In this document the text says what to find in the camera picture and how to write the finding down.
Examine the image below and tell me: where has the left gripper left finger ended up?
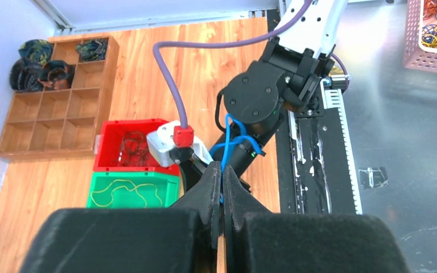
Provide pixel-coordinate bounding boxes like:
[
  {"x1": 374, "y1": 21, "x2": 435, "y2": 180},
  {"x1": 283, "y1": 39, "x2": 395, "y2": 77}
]
[{"x1": 20, "y1": 162, "x2": 221, "y2": 272}]

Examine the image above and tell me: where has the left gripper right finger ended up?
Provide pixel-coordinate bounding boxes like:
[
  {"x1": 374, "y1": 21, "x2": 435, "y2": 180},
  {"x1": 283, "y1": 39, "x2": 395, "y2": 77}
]
[{"x1": 222, "y1": 166, "x2": 409, "y2": 272}]

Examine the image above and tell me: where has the yellow cable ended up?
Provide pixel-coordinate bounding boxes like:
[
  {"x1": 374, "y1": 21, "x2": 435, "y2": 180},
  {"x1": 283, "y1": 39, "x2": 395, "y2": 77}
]
[{"x1": 90, "y1": 179, "x2": 164, "y2": 209}]

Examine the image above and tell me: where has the brown cable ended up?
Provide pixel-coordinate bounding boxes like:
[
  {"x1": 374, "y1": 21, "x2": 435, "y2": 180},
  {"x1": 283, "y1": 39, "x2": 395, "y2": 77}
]
[{"x1": 118, "y1": 131, "x2": 153, "y2": 167}]

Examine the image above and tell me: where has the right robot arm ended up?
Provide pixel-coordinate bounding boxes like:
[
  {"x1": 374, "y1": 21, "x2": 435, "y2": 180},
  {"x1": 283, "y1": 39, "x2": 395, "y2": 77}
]
[{"x1": 208, "y1": 1, "x2": 347, "y2": 176}]

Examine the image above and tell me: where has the green plastic bin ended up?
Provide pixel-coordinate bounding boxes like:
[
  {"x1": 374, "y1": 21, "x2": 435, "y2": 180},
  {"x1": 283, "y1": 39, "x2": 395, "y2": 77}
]
[{"x1": 86, "y1": 172, "x2": 181, "y2": 209}]

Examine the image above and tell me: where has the red plastic bin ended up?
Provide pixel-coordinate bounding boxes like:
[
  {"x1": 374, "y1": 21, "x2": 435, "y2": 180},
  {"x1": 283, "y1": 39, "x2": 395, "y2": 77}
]
[{"x1": 93, "y1": 118, "x2": 180, "y2": 176}]

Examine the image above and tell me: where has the wooden compartment tray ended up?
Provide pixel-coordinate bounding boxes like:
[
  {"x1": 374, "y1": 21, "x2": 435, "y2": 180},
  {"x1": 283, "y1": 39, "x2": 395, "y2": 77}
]
[{"x1": 0, "y1": 36, "x2": 119, "y2": 160}]

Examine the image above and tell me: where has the pink perforated basket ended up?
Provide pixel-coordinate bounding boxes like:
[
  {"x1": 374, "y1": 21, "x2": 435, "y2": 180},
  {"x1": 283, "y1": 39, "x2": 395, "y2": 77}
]
[{"x1": 403, "y1": 1, "x2": 437, "y2": 73}]

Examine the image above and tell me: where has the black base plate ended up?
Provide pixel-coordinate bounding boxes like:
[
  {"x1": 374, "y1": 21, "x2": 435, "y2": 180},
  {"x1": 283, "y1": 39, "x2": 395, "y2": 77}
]
[{"x1": 278, "y1": 73, "x2": 362, "y2": 214}]

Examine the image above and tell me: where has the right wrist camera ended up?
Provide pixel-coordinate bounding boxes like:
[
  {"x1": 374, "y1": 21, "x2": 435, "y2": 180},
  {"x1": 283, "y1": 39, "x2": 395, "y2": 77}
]
[{"x1": 146, "y1": 121, "x2": 213, "y2": 167}]

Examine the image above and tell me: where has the dark coiled cable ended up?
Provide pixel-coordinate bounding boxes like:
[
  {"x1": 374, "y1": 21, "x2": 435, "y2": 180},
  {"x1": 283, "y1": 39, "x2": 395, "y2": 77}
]
[{"x1": 39, "y1": 60, "x2": 76, "y2": 91}]

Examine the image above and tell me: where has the black coiled cable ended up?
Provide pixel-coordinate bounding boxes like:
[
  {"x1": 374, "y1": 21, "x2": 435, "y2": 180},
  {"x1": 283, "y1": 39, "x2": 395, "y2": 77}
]
[{"x1": 9, "y1": 58, "x2": 44, "y2": 93}]

